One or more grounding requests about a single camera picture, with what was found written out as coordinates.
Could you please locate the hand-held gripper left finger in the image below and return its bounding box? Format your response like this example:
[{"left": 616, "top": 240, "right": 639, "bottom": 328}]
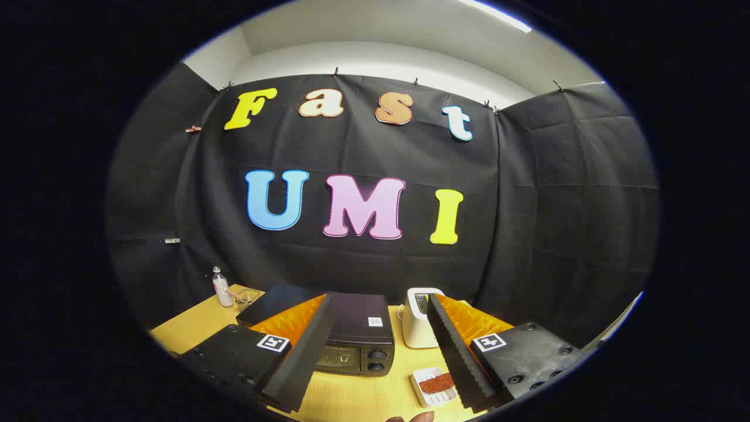
[{"left": 176, "top": 293, "right": 339, "bottom": 414}]

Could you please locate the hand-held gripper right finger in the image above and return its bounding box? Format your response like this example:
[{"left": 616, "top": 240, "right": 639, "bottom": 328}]
[{"left": 426, "top": 293, "right": 585, "bottom": 414}]

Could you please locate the red meat slice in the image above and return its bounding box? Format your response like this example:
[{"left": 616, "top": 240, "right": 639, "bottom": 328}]
[{"left": 420, "top": 373, "right": 455, "bottom": 394}]

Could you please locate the black toaster oven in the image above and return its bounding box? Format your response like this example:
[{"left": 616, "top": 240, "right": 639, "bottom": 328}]
[{"left": 236, "top": 284, "right": 396, "bottom": 377}]

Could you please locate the white bread toaster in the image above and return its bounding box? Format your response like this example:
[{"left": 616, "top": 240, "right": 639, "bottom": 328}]
[{"left": 400, "top": 287, "right": 446, "bottom": 349}]

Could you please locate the white ribbed tray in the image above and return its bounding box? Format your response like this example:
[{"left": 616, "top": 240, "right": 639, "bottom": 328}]
[{"left": 410, "top": 367, "right": 459, "bottom": 409}]

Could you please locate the clear plastic container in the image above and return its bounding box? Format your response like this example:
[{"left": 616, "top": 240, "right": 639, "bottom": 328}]
[{"left": 231, "top": 287, "right": 261, "bottom": 311}]

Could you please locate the clear plastic bottle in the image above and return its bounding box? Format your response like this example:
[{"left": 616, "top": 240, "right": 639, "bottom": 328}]
[{"left": 212, "top": 266, "right": 234, "bottom": 308}]

